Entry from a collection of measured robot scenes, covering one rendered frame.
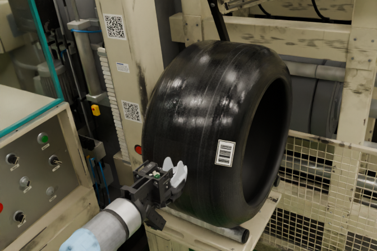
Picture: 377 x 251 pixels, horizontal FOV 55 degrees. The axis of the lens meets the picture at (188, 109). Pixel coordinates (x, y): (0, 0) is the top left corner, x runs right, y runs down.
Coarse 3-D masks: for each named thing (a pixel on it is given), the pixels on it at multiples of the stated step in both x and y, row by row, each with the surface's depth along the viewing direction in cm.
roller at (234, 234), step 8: (160, 208) 126; (168, 208) 124; (184, 216) 121; (200, 224) 118; (208, 224) 116; (216, 232) 116; (224, 232) 113; (232, 232) 112; (240, 232) 111; (248, 232) 112; (240, 240) 111
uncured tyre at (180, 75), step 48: (192, 48) 103; (240, 48) 100; (192, 96) 91; (240, 96) 89; (288, 96) 118; (144, 144) 98; (192, 144) 89; (240, 144) 89; (192, 192) 93; (240, 192) 95
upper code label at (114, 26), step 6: (108, 18) 107; (114, 18) 105; (120, 18) 104; (108, 24) 108; (114, 24) 106; (120, 24) 105; (108, 30) 109; (114, 30) 108; (120, 30) 106; (108, 36) 110; (114, 36) 109; (120, 36) 108
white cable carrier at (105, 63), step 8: (104, 48) 116; (104, 56) 117; (104, 64) 119; (104, 72) 121; (112, 80) 122; (112, 88) 123; (112, 96) 125; (112, 104) 127; (112, 112) 129; (120, 120) 129; (120, 128) 131; (120, 136) 133; (120, 144) 136; (128, 160) 138
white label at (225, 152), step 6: (222, 144) 86; (228, 144) 86; (234, 144) 86; (222, 150) 86; (228, 150) 86; (216, 156) 87; (222, 156) 86; (228, 156) 86; (216, 162) 87; (222, 162) 87; (228, 162) 86
